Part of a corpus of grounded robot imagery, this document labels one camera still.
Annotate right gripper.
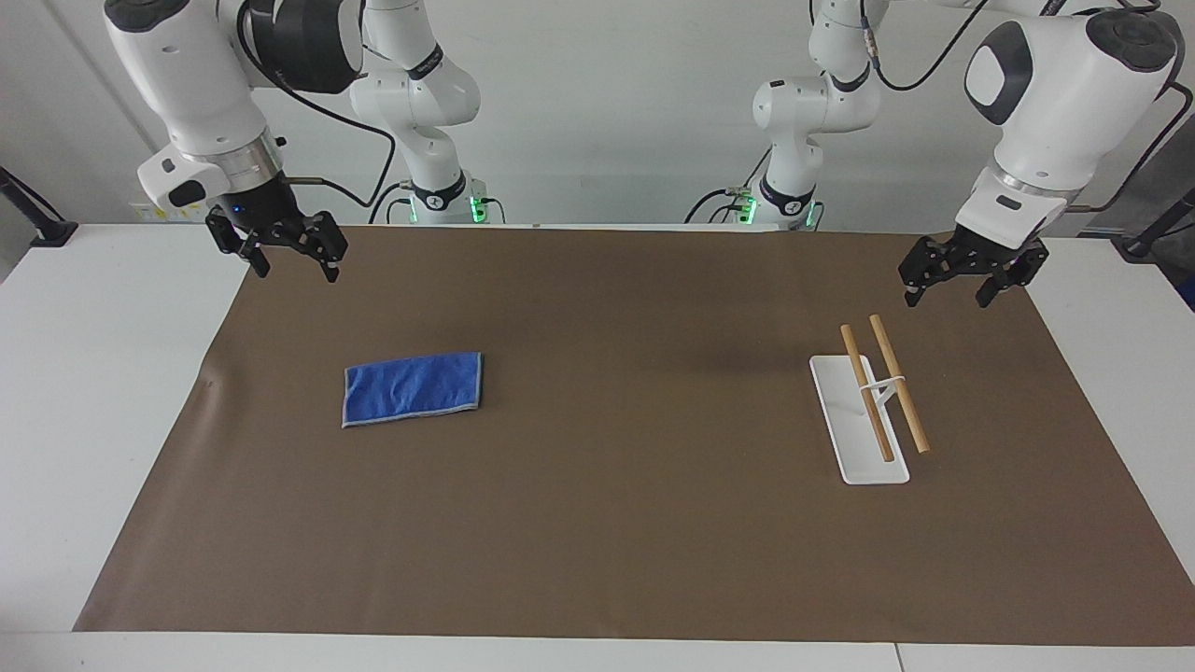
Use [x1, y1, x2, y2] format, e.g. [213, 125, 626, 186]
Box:
[204, 175, 350, 284]

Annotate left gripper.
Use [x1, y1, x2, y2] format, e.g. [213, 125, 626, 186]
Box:
[897, 222, 1049, 309]

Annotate blue towel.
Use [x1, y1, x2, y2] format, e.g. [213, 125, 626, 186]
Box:
[341, 351, 485, 430]

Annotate black stand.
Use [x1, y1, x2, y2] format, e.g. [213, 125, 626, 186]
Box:
[0, 166, 79, 249]
[1111, 187, 1195, 261]

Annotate white rack with wooden bars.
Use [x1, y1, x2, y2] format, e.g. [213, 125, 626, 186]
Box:
[808, 314, 933, 486]

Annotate black cable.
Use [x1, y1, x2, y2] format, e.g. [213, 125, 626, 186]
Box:
[235, 0, 399, 226]
[684, 147, 776, 226]
[1064, 79, 1188, 215]
[859, 0, 996, 93]

